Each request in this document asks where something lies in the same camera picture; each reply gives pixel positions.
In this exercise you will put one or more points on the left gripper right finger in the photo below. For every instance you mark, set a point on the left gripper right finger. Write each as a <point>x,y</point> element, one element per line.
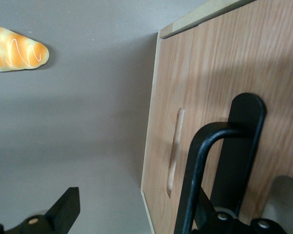
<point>224,225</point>

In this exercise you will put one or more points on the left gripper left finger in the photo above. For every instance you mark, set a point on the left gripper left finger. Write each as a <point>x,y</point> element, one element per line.
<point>61,214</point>

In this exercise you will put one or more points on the wooden drawer front panel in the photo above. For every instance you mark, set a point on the wooden drawer front panel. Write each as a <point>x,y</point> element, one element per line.
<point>234,61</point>

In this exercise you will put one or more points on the wooden drawer cabinet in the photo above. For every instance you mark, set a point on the wooden drawer cabinet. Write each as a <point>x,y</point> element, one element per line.
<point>161,146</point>

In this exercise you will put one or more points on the orange striped bread roll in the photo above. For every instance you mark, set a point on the orange striped bread roll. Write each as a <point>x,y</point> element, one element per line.
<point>14,48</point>

